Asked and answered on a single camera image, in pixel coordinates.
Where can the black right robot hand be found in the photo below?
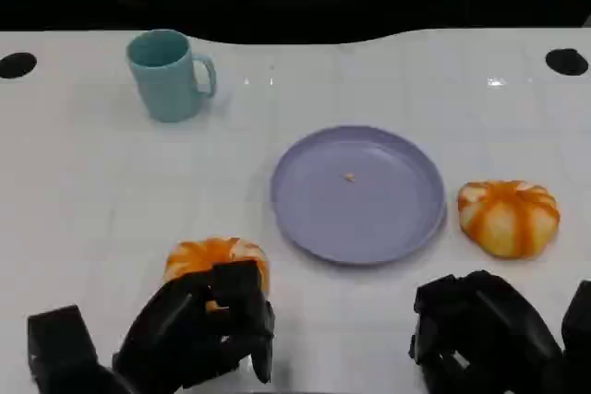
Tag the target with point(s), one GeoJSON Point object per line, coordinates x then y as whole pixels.
{"type": "Point", "coordinates": [489, 334]}

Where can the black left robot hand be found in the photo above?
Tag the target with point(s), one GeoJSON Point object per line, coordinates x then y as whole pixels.
{"type": "Point", "coordinates": [184, 334]}

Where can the orange white toy bread roll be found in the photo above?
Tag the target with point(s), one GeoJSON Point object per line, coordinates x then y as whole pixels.
{"type": "Point", "coordinates": [508, 218]}
{"type": "Point", "coordinates": [203, 255]}

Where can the lilac plate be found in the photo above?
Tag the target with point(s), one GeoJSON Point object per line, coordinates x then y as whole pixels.
{"type": "Point", "coordinates": [358, 195]}

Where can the small orange crumb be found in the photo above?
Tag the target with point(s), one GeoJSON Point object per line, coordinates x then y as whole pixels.
{"type": "Point", "coordinates": [349, 177]}

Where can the pale green mug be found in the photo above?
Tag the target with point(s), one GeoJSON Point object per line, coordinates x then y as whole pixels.
{"type": "Point", "coordinates": [161, 75]}

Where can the black table grommet hole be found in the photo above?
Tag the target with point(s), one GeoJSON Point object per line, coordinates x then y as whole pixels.
{"type": "Point", "coordinates": [16, 65]}
{"type": "Point", "coordinates": [566, 61]}

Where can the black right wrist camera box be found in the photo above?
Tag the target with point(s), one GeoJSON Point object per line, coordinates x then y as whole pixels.
{"type": "Point", "coordinates": [577, 338]}

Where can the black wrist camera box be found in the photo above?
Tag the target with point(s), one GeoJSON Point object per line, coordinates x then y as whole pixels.
{"type": "Point", "coordinates": [577, 338]}
{"type": "Point", "coordinates": [62, 343]}

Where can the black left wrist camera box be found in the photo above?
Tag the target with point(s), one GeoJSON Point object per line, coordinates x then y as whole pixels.
{"type": "Point", "coordinates": [62, 343]}

